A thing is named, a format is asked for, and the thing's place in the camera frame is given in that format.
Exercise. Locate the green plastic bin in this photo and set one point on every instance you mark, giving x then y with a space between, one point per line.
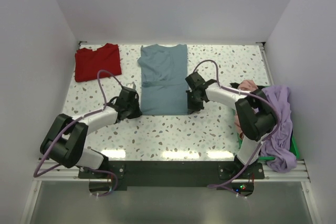
294 150

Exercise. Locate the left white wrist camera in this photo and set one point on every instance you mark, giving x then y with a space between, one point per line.
131 85

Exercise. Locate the blue-grey t-shirt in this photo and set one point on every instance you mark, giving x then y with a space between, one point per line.
163 85

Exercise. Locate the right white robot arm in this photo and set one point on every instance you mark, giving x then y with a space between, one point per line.
233 98

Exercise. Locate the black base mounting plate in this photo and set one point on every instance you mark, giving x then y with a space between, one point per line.
170 173

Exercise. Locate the crumpled lilac t-shirt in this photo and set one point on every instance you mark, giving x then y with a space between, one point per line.
279 145

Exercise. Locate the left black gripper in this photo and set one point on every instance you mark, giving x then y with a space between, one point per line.
137 113

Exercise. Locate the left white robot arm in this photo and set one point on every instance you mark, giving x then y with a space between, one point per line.
65 140

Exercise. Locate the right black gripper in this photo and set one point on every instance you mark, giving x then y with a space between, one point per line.
192 108

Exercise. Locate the folded red t-shirt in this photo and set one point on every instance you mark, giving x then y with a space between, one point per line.
89 62

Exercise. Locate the crumpled pink t-shirt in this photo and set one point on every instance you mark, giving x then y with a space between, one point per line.
246 85

